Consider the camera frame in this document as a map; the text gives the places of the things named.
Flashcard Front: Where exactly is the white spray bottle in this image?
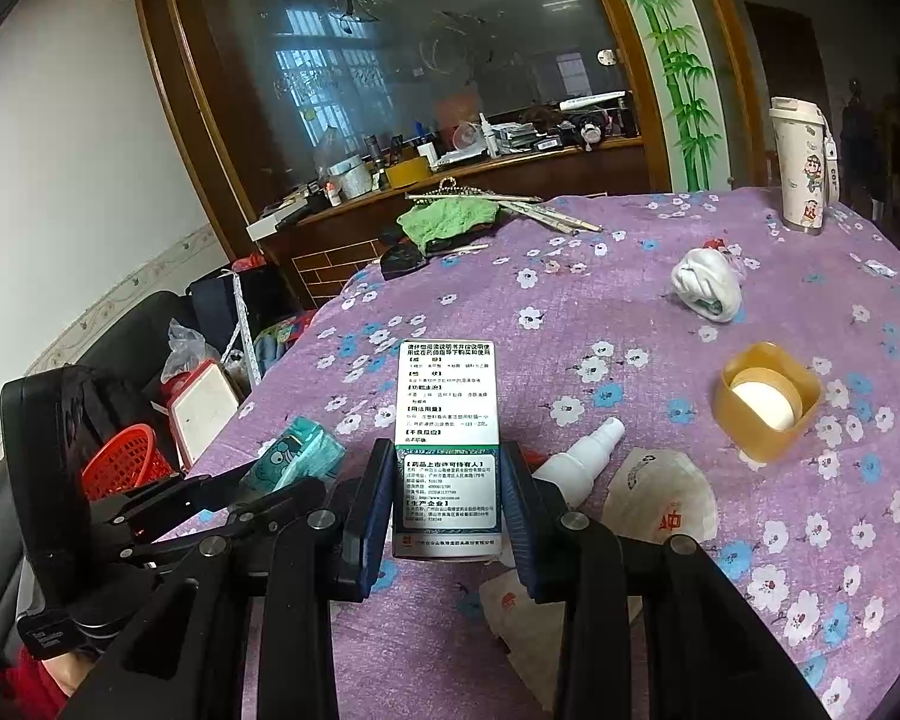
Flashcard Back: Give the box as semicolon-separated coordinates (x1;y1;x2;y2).
533;418;626;509

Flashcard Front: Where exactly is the teal tissue pack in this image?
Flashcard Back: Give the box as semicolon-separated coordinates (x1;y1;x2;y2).
240;416;346;497

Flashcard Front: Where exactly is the white green medicine box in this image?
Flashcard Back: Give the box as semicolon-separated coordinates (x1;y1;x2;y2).
393;338;502;561

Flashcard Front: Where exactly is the white sock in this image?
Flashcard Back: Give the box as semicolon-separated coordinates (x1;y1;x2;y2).
670;249;743;323

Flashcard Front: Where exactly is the white paper wrapper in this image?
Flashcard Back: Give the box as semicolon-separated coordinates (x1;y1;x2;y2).
479;571;566;712

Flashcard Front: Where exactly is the red pink wrapper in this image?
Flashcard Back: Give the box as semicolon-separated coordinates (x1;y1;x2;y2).
704;238;748;278

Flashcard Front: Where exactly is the left hand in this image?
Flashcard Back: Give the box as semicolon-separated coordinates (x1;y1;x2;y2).
41;650;97;697

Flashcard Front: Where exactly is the black leather sofa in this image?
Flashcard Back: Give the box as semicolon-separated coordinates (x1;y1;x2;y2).
0;291;196;670

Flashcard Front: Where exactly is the red plastic mesh basket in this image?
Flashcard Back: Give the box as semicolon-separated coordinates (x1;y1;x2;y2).
80;424;173;500

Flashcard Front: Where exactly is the red framed white board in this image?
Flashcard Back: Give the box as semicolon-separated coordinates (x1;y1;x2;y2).
160;359;240;472

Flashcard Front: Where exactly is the clear plastic bag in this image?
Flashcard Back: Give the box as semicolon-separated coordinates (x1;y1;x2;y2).
160;319;219;383

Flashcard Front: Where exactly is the dark blue bag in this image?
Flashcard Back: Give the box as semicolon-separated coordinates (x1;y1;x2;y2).
185;265;301;353

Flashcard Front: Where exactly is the purple floral tablecloth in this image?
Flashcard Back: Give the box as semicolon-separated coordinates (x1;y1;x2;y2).
163;185;900;720

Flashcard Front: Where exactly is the black small pouch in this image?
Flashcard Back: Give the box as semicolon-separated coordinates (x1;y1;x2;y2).
380;241;429;281

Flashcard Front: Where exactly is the wooden brick pattern counter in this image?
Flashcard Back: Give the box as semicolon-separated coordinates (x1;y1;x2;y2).
261;137;671;307

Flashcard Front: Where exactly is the green cloth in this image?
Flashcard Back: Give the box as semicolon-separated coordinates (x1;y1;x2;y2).
397;199;499;254

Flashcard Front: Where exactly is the bundle of chopsticks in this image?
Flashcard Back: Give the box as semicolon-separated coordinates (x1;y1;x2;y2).
404;177;603;236

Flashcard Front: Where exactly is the small foil wrapper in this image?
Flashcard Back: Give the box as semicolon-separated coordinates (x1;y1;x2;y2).
863;259;898;280

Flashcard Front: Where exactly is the white cartoon tumbler cup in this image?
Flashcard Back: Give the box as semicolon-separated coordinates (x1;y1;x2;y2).
769;96;841;236

